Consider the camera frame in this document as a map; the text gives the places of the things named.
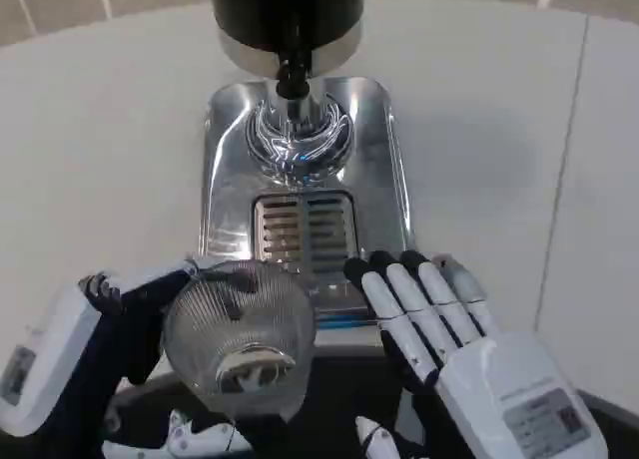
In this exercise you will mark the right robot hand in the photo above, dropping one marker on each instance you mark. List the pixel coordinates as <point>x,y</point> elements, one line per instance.
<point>499,374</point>

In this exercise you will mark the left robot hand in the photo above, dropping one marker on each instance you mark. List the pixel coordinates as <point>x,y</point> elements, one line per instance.
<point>55,339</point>

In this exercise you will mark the clear ribbed glass cup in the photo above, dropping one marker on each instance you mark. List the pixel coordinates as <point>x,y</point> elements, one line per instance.
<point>239,329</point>

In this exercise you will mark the slotted steel drain grid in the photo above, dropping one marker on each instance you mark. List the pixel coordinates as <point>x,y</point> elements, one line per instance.
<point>304,237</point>

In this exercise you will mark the steel drip tray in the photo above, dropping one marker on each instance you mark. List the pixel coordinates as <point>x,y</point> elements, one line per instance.
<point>304,194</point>

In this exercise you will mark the black dispenser tap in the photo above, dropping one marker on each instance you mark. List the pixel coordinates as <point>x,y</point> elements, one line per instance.
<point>293,75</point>

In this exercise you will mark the black steel drink dispenser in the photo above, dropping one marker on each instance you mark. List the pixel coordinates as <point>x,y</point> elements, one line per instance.
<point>288,22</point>

